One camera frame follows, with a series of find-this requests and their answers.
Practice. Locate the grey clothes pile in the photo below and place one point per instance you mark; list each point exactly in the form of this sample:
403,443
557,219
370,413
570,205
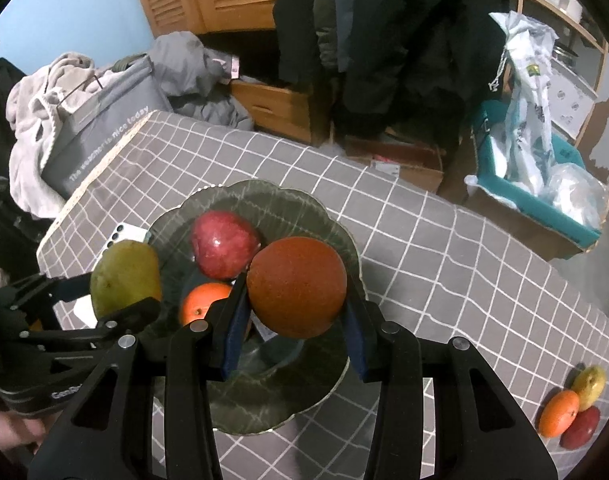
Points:
195,80

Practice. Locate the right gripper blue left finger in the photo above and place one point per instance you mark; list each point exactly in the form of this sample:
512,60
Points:
232,327

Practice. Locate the person left hand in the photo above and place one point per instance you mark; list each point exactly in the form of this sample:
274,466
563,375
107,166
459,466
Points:
18,432

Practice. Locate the clear plastic bag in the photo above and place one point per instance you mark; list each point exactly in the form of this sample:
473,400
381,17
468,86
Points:
573,191

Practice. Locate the white patterned drawer box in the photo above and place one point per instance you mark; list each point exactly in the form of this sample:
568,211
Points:
571,99

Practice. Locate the white smartphone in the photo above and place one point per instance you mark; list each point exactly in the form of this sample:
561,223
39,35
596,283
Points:
83,308

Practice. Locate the wooden drawer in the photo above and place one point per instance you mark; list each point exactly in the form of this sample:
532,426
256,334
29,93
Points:
294,115

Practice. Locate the beige towel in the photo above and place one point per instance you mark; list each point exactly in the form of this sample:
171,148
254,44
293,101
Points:
36,109

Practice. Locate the steel pot lower shelf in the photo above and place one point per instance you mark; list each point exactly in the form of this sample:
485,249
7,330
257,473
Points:
565,55

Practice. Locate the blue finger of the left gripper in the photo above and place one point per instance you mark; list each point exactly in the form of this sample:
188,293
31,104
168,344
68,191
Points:
129,321
39,291

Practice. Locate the dark green glass plate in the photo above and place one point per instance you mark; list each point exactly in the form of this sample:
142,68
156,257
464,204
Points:
277,378

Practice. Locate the black hanging coat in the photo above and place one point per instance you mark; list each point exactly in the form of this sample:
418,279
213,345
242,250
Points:
417,67

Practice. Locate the wooden shelf rack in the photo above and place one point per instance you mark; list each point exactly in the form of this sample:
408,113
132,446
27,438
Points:
579,62

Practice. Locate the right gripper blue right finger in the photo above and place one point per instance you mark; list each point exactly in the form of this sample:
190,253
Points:
358,332

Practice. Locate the grey text storage bag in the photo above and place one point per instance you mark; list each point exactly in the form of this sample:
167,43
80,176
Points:
90,132

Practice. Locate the grey checked tablecloth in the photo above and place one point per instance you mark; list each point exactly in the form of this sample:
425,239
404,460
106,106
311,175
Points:
433,267

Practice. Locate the cardboard box under basket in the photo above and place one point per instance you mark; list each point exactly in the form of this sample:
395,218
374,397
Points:
545,243

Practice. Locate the large orange with stem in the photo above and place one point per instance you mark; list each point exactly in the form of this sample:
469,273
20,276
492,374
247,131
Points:
559,413

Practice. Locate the red apple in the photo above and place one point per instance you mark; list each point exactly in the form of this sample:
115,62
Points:
581,430
223,244

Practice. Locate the yellow pear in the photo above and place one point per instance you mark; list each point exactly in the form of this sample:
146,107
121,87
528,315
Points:
127,273
589,385

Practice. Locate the small tangerine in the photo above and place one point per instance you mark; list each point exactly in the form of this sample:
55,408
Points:
297,286

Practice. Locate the white printed plastic bag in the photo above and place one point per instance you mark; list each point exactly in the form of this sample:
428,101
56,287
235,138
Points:
528,144

